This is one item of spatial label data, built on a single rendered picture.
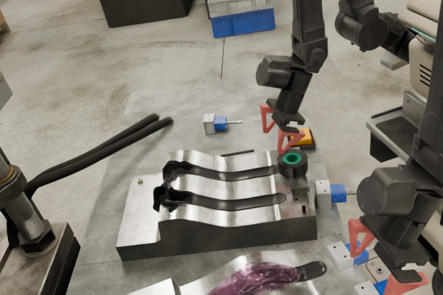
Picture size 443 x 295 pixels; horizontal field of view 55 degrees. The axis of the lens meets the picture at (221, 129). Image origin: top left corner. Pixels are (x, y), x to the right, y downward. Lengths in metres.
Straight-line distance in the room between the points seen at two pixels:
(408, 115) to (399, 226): 0.41
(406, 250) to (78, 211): 2.13
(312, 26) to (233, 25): 3.21
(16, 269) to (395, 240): 0.99
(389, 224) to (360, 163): 1.80
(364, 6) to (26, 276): 1.08
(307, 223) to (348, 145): 1.62
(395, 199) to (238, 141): 0.84
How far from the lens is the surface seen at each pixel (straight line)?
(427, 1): 0.90
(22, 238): 1.34
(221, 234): 1.07
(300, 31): 0.95
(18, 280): 1.31
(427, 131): 0.66
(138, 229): 1.14
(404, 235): 0.73
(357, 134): 2.72
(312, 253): 1.01
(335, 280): 0.98
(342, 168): 2.48
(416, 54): 1.01
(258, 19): 4.13
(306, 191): 1.12
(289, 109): 1.02
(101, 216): 1.31
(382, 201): 0.64
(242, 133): 1.46
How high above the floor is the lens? 1.66
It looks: 35 degrees down
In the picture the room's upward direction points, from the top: 12 degrees counter-clockwise
